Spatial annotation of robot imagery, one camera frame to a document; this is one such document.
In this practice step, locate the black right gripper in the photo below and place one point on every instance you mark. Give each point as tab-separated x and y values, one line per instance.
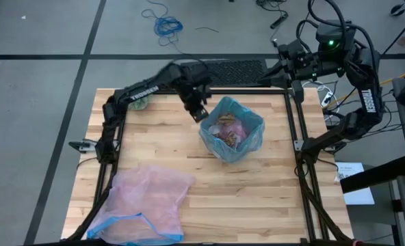
301	63

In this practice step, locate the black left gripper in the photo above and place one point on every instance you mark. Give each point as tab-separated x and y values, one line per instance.
194	85

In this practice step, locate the brown paper ball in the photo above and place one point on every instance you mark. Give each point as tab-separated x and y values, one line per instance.
229	139
227	118

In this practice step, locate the small knotted pink plastic bag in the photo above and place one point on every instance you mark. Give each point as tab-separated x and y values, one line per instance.
240	130

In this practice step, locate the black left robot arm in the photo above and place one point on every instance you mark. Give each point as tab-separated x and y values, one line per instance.
144	92

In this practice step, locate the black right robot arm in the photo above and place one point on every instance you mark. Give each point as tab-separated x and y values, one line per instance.
368	100

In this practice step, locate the white power strip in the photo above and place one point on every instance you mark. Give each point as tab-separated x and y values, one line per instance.
327	99

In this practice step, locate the green crumpled object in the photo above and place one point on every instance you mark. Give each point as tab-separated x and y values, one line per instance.
139	104

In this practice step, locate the black power strip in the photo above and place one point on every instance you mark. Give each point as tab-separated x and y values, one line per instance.
279	21

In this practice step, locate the grey metal clamp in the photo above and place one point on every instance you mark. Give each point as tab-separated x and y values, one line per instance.
82	146

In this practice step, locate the black bar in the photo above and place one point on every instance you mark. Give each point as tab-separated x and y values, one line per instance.
377	174

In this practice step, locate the white printed paper sheet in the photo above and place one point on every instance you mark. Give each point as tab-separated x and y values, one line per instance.
356	196

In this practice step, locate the black chair wheel base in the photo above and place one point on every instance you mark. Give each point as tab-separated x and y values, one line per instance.
401	8

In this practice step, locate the black aluminium table frame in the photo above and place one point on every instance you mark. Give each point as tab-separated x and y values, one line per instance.
243	91

